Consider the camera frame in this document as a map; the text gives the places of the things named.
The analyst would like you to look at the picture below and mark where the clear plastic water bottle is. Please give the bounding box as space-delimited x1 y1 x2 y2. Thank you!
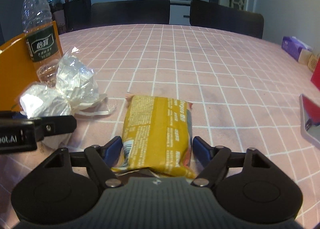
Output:
22 0 64 87

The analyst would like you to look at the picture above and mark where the crumpled clear plastic bag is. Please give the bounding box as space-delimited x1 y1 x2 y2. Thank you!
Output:
55 47 100 106

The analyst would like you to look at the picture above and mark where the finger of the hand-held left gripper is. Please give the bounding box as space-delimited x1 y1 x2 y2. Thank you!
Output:
33 115 77 142

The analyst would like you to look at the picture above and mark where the black chair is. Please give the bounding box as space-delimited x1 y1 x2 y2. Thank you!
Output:
189 0 265 39
90 0 171 26

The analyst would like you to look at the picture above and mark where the beige perforated box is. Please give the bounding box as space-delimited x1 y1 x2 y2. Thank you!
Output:
299 49 320 72

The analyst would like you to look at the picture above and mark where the dark sideboard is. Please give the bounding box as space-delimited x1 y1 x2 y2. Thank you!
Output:
62 0 92 31

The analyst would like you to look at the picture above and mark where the orange storage box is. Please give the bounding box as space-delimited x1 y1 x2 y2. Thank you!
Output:
0 20 63 112

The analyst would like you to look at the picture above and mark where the red box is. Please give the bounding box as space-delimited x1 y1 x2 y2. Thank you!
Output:
310 58 320 87

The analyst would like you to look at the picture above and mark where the yellow snack packet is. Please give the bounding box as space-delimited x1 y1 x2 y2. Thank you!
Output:
111 93 197 178

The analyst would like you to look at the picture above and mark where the purple tissue box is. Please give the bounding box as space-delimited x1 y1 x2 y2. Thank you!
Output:
282 36 313 62

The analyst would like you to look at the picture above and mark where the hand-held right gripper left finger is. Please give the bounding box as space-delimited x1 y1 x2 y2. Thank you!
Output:
46 136 123 188

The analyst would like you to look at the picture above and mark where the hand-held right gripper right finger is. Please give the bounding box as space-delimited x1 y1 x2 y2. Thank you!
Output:
191 136 272 187

